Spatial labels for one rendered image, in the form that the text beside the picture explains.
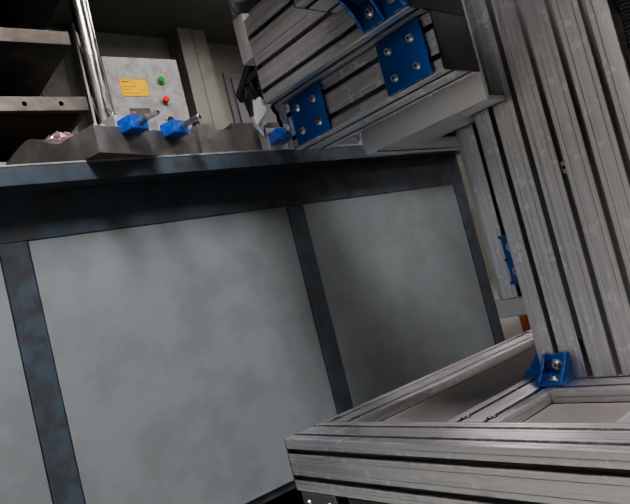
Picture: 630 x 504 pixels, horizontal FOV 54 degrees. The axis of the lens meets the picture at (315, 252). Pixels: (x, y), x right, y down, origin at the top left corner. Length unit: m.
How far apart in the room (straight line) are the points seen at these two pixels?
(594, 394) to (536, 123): 0.41
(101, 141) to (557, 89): 0.79
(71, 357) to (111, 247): 0.22
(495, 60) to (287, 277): 0.68
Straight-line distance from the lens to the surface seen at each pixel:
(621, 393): 0.96
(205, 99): 6.17
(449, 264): 1.83
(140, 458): 1.26
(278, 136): 1.43
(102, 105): 2.23
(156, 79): 2.50
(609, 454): 0.73
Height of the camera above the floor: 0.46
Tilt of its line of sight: 3 degrees up
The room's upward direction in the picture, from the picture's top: 14 degrees counter-clockwise
